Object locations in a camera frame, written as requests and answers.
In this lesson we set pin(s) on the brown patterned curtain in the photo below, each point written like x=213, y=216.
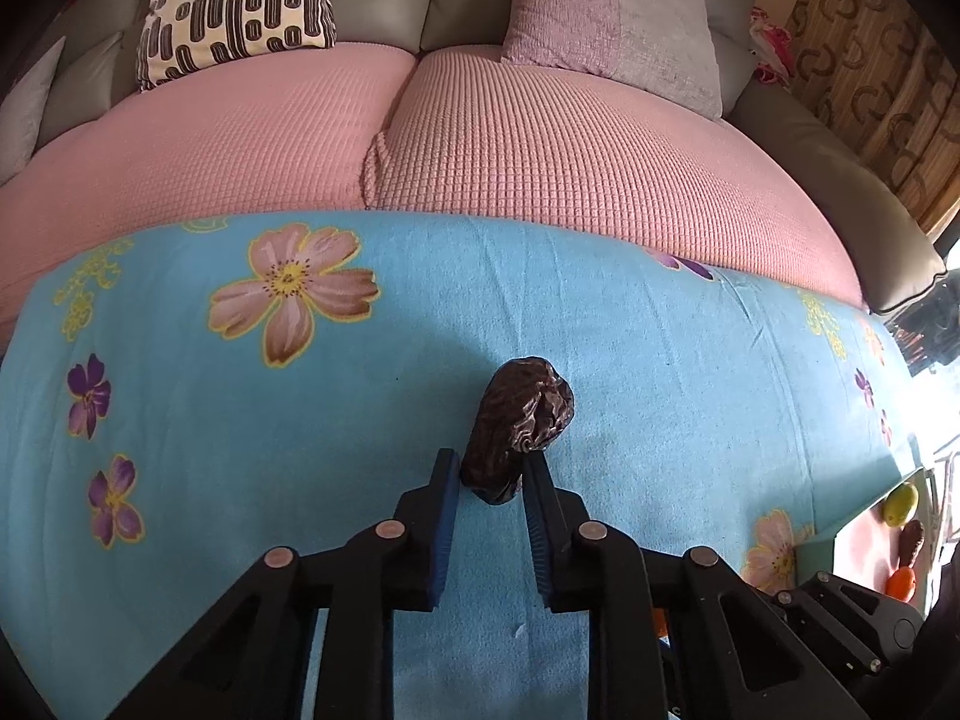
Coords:
x=876, y=77

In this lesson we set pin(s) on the blue floral tablecloth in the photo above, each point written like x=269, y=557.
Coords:
x=179, y=401

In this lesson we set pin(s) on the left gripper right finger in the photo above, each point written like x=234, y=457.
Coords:
x=583, y=565

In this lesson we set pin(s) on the small tangerine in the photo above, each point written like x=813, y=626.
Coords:
x=902, y=584

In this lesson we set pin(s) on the pink sofa cover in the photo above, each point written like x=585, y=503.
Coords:
x=365, y=127

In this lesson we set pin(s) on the small grey cushion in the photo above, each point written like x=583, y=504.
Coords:
x=22, y=112

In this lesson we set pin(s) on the small green jujube fruit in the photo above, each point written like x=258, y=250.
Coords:
x=900, y=505

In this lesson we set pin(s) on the pink floral cloth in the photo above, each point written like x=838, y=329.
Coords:
x=772, y=49

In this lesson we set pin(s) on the dark red date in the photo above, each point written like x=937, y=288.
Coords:
x=910, y=542
x=524, y=408

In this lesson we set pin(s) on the black white patterned cushion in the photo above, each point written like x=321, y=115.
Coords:
x=181, y=37

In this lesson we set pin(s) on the grey leather sofa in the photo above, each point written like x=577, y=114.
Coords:
x=894, y=260

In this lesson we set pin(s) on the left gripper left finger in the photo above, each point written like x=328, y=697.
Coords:
x=311, y=635

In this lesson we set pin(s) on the teal rimmed white tray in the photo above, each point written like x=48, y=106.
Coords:
x=864, y=550

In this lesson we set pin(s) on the dark red date top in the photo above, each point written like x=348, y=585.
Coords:
x=524, y=408

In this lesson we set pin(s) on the purple grey cushion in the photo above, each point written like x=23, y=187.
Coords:
x=663, y=47

